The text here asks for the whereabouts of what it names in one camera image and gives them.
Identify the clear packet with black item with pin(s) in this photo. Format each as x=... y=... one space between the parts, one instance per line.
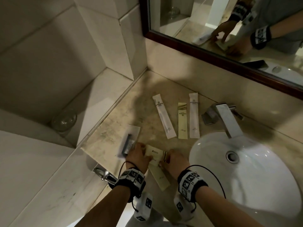
x=129 y=141

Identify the person's right hand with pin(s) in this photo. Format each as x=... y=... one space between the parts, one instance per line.
x=176 y=164

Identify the person's left hand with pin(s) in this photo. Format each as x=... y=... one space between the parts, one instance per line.
x=138 y=158

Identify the chrome sink drain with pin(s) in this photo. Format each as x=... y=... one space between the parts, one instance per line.
x=231 y=156

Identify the white sink basin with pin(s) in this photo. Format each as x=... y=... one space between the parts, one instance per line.
x=255 y=186

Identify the white long sachet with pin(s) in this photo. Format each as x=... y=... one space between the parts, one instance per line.
x=163 y=116
x=194 y=115

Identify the mirror with dark wooden frame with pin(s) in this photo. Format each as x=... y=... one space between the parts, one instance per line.
x=189 y=16

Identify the person's right forearm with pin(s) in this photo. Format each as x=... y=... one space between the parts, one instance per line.
x=220 y=210

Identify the chrome square faucet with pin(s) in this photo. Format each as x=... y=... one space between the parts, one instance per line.
x=227 y=120

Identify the white wrist camera marker tags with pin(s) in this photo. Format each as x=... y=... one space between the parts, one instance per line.
x=143 y=206
x=183 y=208

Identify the black round bin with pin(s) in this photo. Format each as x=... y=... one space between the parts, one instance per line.
x=113 y=185

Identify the clear drinking glass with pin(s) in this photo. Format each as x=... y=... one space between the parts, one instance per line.
x=64 y=121

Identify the cream long sachet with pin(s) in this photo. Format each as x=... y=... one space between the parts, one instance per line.
x=183 y=122

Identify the person's left forearm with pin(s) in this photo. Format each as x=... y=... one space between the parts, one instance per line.
x=106 y=208

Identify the cream amenity packet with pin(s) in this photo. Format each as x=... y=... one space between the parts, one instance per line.
x=161 y=179
x=156 y=154

